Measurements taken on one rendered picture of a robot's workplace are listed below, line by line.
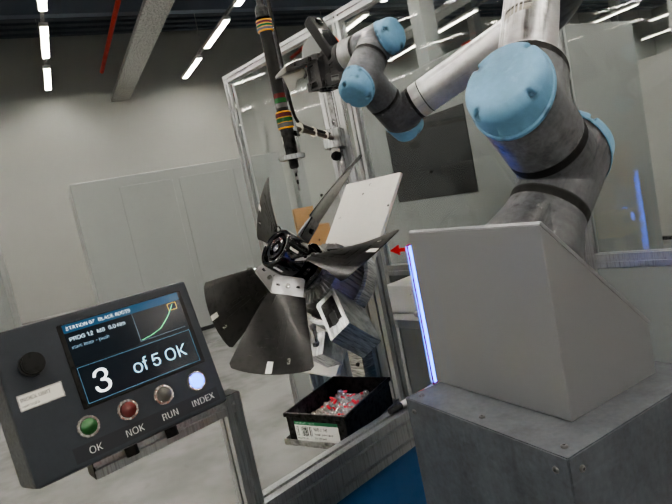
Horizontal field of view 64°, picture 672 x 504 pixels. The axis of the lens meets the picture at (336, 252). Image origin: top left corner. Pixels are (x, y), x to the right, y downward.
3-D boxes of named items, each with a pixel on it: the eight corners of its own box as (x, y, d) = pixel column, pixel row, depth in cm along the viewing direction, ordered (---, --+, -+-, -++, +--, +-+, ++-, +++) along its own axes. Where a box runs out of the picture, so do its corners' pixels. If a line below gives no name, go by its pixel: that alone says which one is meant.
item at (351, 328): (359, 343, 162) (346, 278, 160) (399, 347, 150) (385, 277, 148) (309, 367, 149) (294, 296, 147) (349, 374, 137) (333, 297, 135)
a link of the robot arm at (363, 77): (388, 115, 112) (404, 76, 116) (354, 77, 106) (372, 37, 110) (361, 123, 118) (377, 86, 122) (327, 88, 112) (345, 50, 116)
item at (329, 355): (327, 368, 156) (329, 345, 160) (342, 364, 152) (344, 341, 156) (307, 358, 151) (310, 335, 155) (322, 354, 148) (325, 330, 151)
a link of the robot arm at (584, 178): (604, 229, 79) (632, 154, 82) (567, 175, 71) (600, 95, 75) (530, 225, 88) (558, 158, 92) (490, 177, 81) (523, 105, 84)
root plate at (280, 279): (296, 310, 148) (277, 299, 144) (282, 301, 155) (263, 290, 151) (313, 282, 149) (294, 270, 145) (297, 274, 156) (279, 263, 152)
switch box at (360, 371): (380, 382, 201) (369, 325, 199) (398, 385, 195) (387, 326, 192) (352, 398, 191) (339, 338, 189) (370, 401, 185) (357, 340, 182)
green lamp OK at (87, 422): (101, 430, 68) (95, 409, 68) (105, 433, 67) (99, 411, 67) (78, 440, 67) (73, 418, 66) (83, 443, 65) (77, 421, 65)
